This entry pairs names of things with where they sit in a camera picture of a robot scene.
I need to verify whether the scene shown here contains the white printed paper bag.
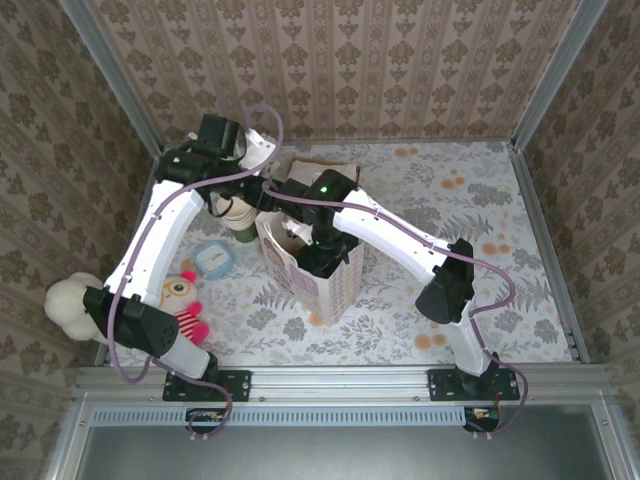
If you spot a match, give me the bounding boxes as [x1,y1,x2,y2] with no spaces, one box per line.
[253,209,366,327]

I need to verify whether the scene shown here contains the white paper napkin stack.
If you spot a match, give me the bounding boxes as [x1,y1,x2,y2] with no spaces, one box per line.
[291,161,327,190]

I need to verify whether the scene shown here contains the brown cardboard napkin tray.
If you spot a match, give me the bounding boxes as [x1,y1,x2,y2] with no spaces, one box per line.
[284,157,362,202]

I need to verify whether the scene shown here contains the stack of green paper cups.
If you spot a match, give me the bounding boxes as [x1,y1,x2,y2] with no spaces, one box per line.
[219,197,259,246]

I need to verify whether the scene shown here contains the plush doll with glasses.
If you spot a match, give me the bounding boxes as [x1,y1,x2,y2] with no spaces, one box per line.
[158,269,211,346]

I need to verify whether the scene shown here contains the white teddy bear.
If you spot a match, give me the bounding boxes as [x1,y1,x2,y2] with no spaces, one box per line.
[44,272,109,344]

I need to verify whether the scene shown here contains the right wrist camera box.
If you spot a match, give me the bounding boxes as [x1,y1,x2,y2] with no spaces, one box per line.
[283,218,314,241]

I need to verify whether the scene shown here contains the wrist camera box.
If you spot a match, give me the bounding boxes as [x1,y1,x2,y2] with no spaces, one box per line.
[283,218,314,241]
[239,128,277,174]

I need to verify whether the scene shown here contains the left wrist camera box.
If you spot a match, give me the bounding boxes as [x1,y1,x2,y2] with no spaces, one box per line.
[239,128,277,174]

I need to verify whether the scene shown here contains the aluminium table edge rail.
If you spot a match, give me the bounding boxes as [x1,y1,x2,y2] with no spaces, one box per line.
[94,144,166,369]
[279,139,516,149]
[507,141,591,364]

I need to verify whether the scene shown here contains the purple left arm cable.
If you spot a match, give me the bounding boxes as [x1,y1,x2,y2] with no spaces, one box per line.
[107,103,285,441]

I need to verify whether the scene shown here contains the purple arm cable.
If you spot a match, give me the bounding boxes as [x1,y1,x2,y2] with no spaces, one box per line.
[262,184,530,441]
[107,103,285,441]

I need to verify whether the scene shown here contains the aluminium frame post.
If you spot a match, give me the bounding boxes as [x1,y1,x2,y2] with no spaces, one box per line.
[510,0,612,151]
[56,0,166,154]

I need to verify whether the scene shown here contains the aluminium mounting rail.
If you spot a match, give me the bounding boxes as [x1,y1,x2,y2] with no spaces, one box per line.
[73,364,616,404]

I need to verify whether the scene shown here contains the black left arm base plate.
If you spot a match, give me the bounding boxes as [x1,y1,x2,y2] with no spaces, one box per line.
[162,368,252,403]

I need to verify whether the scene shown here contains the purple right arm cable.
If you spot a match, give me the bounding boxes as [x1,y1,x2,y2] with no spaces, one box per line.
[262,184,530,441]

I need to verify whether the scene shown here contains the grey slotted cable duct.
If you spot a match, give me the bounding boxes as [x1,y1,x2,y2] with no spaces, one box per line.
[92,404,467,428]

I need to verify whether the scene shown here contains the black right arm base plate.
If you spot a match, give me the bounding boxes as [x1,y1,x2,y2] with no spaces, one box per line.
[427,368,521,403]

